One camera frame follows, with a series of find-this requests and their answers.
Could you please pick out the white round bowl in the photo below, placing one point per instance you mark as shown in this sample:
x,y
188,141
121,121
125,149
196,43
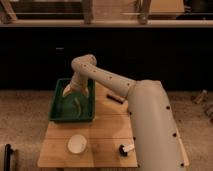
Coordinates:
x,y
77,144

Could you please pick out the wooden table board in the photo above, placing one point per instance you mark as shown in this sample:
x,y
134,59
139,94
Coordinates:
x,y
110,128

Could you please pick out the green plastic tray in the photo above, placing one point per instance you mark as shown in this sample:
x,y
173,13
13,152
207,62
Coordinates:
x,y
75,107

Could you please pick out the black object at floor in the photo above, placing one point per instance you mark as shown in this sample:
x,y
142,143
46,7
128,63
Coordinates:
x,y
8,151

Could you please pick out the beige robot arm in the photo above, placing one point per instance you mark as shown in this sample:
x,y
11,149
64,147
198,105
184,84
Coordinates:
x,y
157,140

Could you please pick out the wooden shelf frame background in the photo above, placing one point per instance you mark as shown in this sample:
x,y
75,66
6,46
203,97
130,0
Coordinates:
x,y
107,13

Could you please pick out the wooden block with black stripe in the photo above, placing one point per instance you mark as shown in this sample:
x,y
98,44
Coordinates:
x,y
115,98

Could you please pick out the white handled black brush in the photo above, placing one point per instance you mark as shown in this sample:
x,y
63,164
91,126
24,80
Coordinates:
x,y
125,149

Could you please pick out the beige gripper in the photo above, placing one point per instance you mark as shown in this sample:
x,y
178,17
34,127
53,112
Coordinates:
x,y
78,83

